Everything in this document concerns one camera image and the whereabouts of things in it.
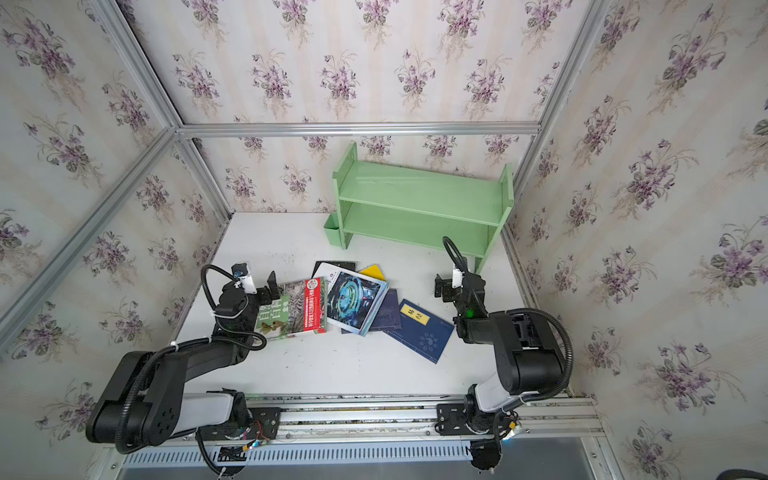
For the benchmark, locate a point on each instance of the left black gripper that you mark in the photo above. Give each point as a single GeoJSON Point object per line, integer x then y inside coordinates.
{"type": "Point", "coordinates": [263, 294]}

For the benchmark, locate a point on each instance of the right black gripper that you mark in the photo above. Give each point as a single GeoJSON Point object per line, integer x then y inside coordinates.
{"type": "Point", "coordinates": [447, 289]}

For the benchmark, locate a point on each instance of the green red plant book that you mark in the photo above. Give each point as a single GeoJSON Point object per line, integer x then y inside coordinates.
{"type": "Point", "coordinates": [299, 310]}

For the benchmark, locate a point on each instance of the white blue swirl magazine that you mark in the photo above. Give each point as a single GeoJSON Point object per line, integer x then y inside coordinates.
{"type": "Point", "coordinates": [336, 278]}

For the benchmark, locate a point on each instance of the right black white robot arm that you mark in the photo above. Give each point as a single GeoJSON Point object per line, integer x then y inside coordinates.
{"type": "Point", "coordinates": [533, 353]}

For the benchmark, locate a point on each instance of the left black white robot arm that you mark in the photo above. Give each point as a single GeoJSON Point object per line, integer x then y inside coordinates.
{"type": "Point", "coordinates": [145, 403]}

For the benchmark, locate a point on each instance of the blue thin booklet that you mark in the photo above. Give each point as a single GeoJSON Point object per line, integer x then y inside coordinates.
{"type": "Point", "coordinates": [422, 331]}

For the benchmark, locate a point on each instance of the dark blue hardcover book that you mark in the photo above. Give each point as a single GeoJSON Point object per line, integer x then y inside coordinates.
{"type": "Point", "coordinates": [387, 312]}

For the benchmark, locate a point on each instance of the yellow cartoon book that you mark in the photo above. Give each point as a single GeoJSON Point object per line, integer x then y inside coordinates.
{"type": "Point", "coordinates": [373, 271]}

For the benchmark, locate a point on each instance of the green wooden bookshelf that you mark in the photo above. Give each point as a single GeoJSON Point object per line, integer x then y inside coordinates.
{"type": "Point", "coordinates": [418, 207]}

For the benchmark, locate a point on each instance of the black book gold title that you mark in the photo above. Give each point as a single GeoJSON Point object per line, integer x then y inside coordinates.
{"type": "Point", "coordinates": [347, 265]}

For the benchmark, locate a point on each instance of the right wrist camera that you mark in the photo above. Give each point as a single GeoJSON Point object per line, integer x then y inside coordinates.
{"type": "Point", "coordinates": [457, 278]}

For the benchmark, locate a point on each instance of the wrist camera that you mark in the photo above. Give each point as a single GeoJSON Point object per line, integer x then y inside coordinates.
{"type": "Point", "coordinates": [242, 272]}
{"type": "Point", "coordinates": [457, 278]}

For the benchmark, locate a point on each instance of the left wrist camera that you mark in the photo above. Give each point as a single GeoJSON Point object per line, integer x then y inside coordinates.
{"type": "Point", "coordinates": [242, 272]}

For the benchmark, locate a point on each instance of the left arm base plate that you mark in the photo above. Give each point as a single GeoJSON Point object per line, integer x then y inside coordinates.
{"type": "Point", "coordinates": [262, 425]}

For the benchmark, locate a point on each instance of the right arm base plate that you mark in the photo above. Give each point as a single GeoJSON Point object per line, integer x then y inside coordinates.
{"type": "Point", "coordinates": [454, 419]}

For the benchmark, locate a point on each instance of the white slotted cable duct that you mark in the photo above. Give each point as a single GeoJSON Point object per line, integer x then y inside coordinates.
{"type": "Point", "coordinates": [304, 454]}

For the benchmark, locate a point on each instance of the aluminium mounting rail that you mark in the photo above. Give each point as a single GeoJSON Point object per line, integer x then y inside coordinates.
{"type": "Point", "coordinates": [372, 418]}

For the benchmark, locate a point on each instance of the aluminium frame horizontal bar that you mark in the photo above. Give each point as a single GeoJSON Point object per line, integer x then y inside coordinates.
{"type": "Point", "coordinates": [328, 129]}

